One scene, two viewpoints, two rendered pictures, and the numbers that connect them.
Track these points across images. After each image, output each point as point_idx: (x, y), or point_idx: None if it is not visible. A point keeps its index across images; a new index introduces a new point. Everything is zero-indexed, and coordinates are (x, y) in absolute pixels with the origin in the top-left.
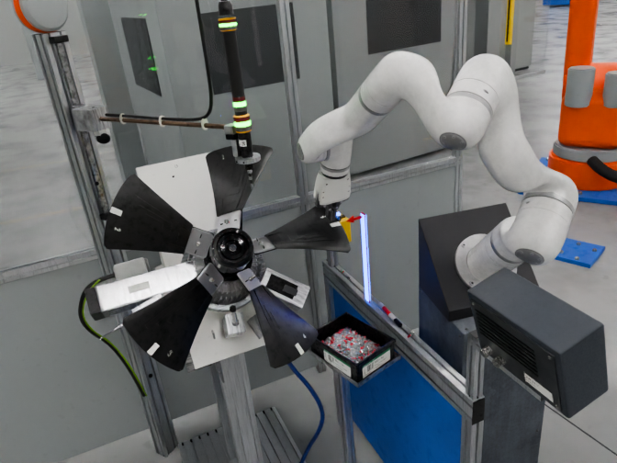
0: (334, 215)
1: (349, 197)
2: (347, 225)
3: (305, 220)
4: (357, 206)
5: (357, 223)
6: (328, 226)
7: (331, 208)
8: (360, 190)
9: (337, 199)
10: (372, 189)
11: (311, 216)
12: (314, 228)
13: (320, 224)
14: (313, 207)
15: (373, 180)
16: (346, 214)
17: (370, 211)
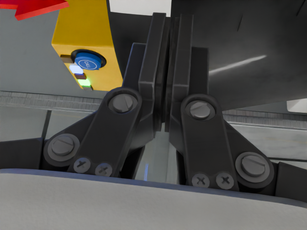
0: (156, 44)
1: (45, 87)
2: (61, 33)
3: (258, 81)
4: (37, 72)
5: (44, 50)
6: (189, 2)
7: (158, 111)
8: (26, 92)
9: (114, 225)
10: (9, 87)
11: (213, 90)
12: (276, 20)
13: (219, 31)
14: (99, 92)
15: (3, 100)
16: (56, 67)
17: (22, 60)
